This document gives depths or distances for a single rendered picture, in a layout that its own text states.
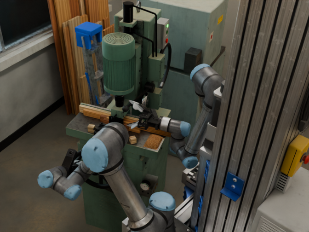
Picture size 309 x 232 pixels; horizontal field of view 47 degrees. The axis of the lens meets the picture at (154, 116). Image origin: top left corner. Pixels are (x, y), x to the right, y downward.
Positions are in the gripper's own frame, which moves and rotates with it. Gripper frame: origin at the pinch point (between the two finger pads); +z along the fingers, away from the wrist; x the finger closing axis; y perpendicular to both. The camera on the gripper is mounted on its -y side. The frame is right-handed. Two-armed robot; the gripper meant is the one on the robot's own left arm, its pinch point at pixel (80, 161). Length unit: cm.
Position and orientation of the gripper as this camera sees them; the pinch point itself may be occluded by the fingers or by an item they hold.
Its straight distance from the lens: 200.1
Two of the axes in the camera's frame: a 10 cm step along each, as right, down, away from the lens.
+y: -2.0, 9.7, 1.2
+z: 2.7, -0.7, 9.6
